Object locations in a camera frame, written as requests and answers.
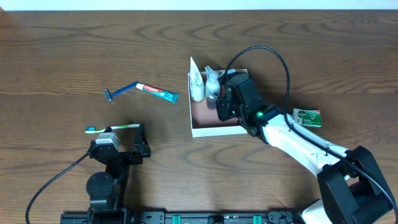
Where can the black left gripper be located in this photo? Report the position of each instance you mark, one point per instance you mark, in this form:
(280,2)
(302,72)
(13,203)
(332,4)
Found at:
(123,155)

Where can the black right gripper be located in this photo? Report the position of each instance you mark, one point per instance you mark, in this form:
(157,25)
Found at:
(224,107)

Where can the clear blue soap pump bottle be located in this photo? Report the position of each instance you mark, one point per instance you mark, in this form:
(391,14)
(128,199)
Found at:
(212,87)

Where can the white Pantene tube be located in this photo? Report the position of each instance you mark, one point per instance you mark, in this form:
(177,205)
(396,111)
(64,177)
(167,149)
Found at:
(196,83)

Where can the cream box with pink inside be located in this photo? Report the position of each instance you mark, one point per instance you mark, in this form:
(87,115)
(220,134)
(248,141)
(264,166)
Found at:
(205,122)

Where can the green Dettol soap box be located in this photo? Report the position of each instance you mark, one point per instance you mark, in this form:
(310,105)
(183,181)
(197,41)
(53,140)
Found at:
(308,118)

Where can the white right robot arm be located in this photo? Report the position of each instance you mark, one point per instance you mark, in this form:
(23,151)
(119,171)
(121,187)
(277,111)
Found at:
(352,186)

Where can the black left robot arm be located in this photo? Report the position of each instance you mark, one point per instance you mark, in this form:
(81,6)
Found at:
(106,189)

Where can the green white toothbrush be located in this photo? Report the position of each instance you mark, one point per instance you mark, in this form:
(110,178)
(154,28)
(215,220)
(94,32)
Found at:
(93,130)

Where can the blue disposable razor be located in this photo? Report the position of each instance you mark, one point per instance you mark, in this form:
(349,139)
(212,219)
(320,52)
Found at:
(109,96)

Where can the Colgate toothpaste tube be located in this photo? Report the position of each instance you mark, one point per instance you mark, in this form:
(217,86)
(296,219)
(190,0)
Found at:
(166,95)

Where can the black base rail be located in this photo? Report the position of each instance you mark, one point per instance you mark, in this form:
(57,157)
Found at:
(186,217)

